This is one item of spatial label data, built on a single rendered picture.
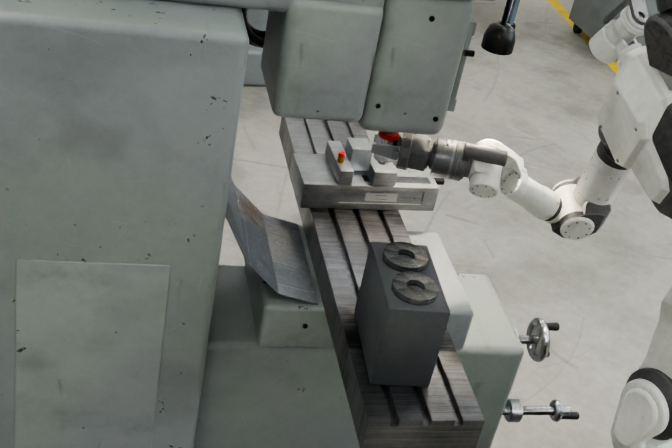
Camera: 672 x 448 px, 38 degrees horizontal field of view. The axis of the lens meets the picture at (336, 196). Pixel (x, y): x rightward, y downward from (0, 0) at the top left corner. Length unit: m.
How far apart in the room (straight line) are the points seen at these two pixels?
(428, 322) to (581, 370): 1.99
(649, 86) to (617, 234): 2.91
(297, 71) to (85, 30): 0.43
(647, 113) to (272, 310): 0.91
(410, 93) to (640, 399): 0.76
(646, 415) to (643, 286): 2.40
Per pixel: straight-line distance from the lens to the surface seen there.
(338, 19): 1.93
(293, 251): 2.36
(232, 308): 2.38
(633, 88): 1.87
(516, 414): 2.62
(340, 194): 2.41
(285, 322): 2.24
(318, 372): 2.37
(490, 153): 2.16
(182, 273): 2.05
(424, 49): 2.01
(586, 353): 3.90
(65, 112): 1.85
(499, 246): 4.34
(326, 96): 1.99
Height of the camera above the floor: 2.25
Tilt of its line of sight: 31 degrees down
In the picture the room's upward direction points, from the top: 12 degrees clockwise
